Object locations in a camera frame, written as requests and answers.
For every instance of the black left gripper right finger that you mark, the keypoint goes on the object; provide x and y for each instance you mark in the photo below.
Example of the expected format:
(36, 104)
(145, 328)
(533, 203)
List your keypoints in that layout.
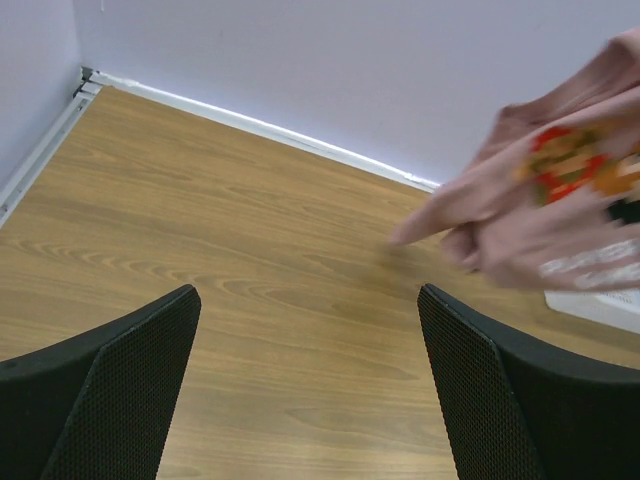
(516, 407)

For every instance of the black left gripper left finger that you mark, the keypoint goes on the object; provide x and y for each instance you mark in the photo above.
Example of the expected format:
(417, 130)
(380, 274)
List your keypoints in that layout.
(99, 405)

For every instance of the pink printed t shirt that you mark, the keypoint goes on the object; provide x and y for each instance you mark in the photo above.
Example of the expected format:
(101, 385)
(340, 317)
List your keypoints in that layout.
(551, 200)

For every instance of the white plastic basket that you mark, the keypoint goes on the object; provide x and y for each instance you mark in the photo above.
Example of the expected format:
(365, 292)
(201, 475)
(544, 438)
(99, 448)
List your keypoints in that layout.
(619, 309)

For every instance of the aluminium table edge rail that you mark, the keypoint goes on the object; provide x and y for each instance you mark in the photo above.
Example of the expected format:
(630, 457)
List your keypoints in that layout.
(94, 81)

